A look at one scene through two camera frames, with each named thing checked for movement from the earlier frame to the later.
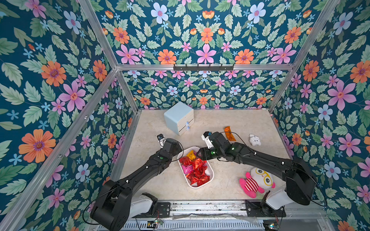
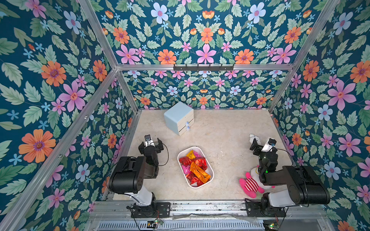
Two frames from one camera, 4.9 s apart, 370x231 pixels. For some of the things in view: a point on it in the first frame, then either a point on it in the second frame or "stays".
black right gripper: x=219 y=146 -> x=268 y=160
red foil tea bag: x=198 y=176 stays
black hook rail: x=203 y=68 stays
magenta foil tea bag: x=187 y=169 stays
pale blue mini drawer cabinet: x=180 y=117 stays
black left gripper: x=179 y=148 -> x=157 y=149
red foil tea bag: x=185 y=160 stays
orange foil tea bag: x=230 y=135 -> x=196 y=170
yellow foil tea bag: x=191 y=155 stays
